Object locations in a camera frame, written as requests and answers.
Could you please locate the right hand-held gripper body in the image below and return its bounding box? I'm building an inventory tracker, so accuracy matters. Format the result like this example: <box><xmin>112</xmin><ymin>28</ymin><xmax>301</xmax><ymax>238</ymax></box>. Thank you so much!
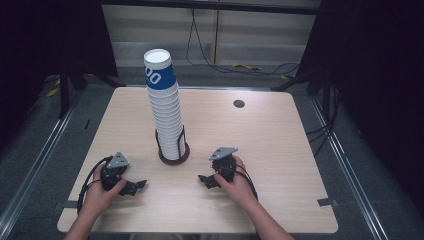
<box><xmin>208</xmin><ymin>146</ymin><xmax>239</xmax><ymax>184</ymax></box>

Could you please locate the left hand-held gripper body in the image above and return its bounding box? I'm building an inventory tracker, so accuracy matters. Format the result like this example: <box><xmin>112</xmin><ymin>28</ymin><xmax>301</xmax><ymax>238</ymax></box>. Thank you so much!
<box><xmin>99</xmin><ymin>151</ymin><xmax>131</xmax><ymax>192</ymax></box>

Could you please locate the dark round cup holder base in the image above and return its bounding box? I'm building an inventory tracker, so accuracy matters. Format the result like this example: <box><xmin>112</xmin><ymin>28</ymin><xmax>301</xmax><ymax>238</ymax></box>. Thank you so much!
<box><xmin>154</xmin><ymin>124</ymin><xmax>191</xmax><ymax>167</ymax></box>

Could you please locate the stack of white paper cups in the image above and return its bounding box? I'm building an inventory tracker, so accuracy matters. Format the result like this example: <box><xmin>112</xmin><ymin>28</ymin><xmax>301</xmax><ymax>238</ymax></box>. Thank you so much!
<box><xmin>143</xmin><ymin>48</ymin><xmax>187</xmax><ymax>162</ymax></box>

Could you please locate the person's right hand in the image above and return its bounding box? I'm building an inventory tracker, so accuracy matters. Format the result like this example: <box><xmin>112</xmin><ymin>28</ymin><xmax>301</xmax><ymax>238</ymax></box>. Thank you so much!
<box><xmin>213</xmin><ymin>155</ymin><xmax>258</xmax><ymax>211</ymax></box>

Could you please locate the person's left hand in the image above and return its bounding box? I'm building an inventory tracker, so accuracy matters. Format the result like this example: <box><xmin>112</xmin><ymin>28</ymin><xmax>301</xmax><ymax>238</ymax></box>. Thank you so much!
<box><xmin>81</xmin><ymin>163</ymin><xmax>128</xmax><ymax>218</ymax></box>

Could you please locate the black metal stand leg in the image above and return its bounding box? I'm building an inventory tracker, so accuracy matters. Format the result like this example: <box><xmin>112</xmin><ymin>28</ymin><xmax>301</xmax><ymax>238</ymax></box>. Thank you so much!
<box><xmin>271</xmin><ymin>71</ymin><xmax>335</xmax><ymax>98</ymax></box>
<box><xmin>57</xmin><ymin>59</ymin><xmax>127</xmax><ymax>120</ymax></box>

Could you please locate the black curtain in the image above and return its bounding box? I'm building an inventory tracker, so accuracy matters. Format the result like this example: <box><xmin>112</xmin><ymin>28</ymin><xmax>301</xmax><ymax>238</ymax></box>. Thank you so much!
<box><xmin>298</xmin><ymin>0</ymin><xmax>424</xmax><ymax>211</ymax></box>
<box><xmin>0</xmin><ymin>0</ymin><xmax>118</xmax><ymax>148</ymax></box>

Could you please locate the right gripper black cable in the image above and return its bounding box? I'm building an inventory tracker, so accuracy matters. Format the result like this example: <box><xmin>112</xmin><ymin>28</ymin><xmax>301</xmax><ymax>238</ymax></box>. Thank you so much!
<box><xmin>229</xmin><ymin>163</ymin><xmax>260</xmax><ymax>202</ymax></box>

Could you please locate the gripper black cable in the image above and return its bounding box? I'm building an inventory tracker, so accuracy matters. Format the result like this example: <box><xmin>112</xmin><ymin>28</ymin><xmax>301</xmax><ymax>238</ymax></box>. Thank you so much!
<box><xmin>229</xmin><ymin>163</ymin><xmax>260</xmax><ymax>202</ymax></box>
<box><xmin>76</xmin><ymin>155</ymin><xmax>114</xmax><ymax>215</ymax></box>

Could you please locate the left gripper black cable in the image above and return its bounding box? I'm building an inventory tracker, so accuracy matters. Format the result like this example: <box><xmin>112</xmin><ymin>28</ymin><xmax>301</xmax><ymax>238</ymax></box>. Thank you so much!
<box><xmin>76</xmin><ymin>155</ymin><xmax>114</xmax><ymax>215</ymax></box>

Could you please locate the metal floor rail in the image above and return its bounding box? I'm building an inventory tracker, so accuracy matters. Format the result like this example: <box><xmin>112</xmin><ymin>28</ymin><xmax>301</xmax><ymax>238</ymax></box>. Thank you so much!
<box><xmin>0</xmin><ymin>105</ymin><xmax>78</xmax><ymax>232</ymax></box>
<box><xmin>309</xmin><ymin>95</ymin><xmax>390</xmax><ymax>240</ymax></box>

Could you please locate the yellow cable plug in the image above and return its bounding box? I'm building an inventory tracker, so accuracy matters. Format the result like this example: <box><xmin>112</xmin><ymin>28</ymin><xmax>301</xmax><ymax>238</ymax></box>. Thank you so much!
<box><xmin>231</xmin><ymin>62</ymin><xmax>262</xmax><ymax>71</ymax></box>

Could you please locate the long black floor cable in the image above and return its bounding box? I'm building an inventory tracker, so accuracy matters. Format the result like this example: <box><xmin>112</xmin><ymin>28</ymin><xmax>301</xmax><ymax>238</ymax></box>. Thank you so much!
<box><xmin>185</xmin><ymin>8</ymin><xmax>301</xmax><ymax>76</ymax></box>

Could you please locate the bundle of black cables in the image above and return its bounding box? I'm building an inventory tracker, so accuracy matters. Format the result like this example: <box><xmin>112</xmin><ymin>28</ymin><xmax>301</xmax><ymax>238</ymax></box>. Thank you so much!
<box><xmin>305</xmin><ymin>85</ymin><xmax>342</xmax><ymax>158</ymax></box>

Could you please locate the black horizontal frame bar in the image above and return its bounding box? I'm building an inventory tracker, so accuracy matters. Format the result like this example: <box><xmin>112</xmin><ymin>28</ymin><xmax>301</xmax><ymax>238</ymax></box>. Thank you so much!
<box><xmin>100</xmin><ymin>0</ymin><xmax>323</xmax><ymax>16</ymax></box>

